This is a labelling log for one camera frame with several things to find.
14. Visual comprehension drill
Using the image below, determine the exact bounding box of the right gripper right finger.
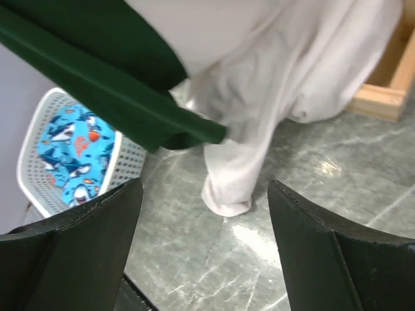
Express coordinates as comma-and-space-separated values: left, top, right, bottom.
267, 181, 414, 310

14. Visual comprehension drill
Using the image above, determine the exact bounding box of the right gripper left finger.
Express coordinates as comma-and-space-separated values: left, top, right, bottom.
1, 178, 143, 310

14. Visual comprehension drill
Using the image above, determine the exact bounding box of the green and white t shirt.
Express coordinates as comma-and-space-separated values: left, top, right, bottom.
1, 1, 403, 217

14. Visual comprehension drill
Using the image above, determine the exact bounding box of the white plastic basket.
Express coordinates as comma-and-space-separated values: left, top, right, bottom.
17, 87, 146, 218

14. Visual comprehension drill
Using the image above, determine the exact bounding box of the blue shark print cloth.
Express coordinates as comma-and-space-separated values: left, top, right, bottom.
37, 103, 115, 207

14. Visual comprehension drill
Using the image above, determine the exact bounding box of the wooden clothes rack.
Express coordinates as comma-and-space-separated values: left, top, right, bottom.
348, 9, 415, 123

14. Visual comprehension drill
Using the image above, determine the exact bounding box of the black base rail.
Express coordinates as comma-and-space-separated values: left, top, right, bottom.
113, 273, 158, 311

